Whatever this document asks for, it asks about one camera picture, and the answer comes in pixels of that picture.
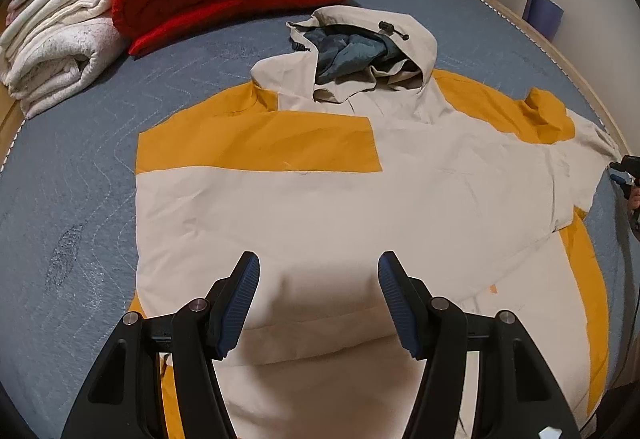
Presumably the beige and orange hooded jacket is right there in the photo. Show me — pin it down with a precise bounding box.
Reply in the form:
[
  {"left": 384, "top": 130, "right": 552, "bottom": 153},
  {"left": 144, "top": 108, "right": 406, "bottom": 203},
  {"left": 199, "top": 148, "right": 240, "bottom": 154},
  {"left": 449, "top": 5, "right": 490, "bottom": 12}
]
[{"left": 136, "top": 6, "right": 620, "bottom": 438}]

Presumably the grey quilted bed cover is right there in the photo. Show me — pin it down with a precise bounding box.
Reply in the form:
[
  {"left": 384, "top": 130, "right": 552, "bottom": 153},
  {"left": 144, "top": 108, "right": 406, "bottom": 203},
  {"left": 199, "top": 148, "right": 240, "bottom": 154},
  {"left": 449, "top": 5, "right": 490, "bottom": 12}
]
[{"left": 0, "top": 0, "right": 637, "bottom": 439}]

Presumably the white folded fleece blanket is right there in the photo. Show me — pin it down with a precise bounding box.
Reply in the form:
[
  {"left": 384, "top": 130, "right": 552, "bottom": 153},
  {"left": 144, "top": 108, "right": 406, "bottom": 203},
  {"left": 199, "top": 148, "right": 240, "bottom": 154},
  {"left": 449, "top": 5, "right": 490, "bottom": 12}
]
[{"left": 1, "top": 0, "right": 127, "bottom": 119}]

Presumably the purple wall panel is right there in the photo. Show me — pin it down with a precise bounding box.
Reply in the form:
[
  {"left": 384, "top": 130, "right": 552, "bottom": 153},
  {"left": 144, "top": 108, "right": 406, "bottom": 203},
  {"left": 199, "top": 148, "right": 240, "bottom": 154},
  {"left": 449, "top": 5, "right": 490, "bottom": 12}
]
[{"left": 522, "top": 0, "right": 564, "bottom": 41}]

